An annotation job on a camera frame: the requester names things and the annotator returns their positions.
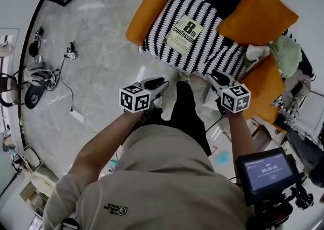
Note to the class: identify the white power strip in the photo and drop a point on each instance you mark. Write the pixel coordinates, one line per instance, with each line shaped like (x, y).
(77, 115)

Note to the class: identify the green plush toy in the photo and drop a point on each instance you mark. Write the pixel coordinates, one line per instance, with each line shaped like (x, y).
(287, 54)

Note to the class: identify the orange armchair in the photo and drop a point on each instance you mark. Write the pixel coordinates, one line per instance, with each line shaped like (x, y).
(149, 9)

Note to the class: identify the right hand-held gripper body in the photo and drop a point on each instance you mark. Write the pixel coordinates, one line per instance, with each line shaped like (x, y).
(235, 97)

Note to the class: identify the beige shirt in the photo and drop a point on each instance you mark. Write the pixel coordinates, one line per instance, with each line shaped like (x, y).
(157, 186)

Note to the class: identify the cream paperback book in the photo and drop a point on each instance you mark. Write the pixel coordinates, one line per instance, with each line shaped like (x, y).
(184, 35)

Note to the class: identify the black trousers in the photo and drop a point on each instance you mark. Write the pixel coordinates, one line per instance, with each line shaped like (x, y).
(186, 112)

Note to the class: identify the person's left forearm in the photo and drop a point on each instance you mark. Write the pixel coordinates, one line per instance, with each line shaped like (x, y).
(101, 140)

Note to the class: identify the spare hand-held gripper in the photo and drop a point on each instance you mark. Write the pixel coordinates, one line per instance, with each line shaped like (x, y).
(71, 51)

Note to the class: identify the black monitor screen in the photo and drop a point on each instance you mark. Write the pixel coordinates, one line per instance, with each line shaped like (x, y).
(268, 173)

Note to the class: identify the light shoe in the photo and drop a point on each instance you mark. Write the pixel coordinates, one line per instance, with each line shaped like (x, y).
(184, 76)

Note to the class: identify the person's right forearm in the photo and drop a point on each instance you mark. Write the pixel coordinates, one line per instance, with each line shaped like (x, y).
(239, 133)

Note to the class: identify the black camera rig mount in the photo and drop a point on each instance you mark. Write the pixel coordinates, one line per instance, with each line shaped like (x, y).
(291, 203)

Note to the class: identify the black headset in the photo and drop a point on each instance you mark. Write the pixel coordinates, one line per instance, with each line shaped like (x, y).
(34, 48)

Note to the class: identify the black round case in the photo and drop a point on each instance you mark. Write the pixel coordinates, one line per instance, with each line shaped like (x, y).
(34, 96)

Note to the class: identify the black white striped blanket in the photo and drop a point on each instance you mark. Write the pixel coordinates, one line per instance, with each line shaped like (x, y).
(202, 54)

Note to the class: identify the black chair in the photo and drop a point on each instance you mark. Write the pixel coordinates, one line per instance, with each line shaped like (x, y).
(7, 90)

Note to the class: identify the white cabinet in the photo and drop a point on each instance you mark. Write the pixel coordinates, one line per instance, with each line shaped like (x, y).
(312, 112)

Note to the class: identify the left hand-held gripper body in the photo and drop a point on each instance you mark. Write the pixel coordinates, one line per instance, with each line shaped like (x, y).
(135, 98)

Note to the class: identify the black white patterned cloth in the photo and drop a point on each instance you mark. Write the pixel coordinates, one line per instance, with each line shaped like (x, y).
(293, 97)

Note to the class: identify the small black device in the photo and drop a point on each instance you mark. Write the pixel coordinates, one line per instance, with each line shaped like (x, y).
(39, 33)

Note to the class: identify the large orange cushion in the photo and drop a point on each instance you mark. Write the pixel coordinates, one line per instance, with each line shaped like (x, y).
(258, 16)

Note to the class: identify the small orange cushion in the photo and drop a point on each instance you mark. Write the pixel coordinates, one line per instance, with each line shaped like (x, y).
(265, 90)

